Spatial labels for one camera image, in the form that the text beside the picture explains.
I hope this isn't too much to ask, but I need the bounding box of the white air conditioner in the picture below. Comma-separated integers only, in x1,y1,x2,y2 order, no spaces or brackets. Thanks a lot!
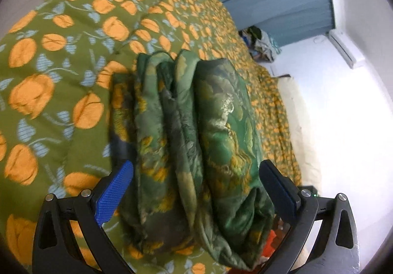
328,30,358,69

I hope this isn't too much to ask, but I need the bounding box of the green bedspread with orange flowers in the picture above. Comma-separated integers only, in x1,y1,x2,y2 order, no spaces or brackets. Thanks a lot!
0,0,303,274

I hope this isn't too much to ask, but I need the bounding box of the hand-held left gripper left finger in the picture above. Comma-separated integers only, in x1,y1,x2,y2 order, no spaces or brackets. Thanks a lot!
32,160,134,274

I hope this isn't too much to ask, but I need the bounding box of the green landscape print padded jacket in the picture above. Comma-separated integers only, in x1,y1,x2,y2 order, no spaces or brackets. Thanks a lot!
109,50,277,271

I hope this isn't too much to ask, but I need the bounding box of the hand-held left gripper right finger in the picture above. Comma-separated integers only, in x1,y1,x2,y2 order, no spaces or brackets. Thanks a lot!
258,160,360,274

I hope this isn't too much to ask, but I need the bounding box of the pile of mixed clothes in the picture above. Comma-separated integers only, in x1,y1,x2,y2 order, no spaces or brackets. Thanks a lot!
239,26,282,62

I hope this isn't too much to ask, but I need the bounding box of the red cloth at bed edge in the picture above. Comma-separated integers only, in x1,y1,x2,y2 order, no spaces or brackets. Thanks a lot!
261,229,287,262

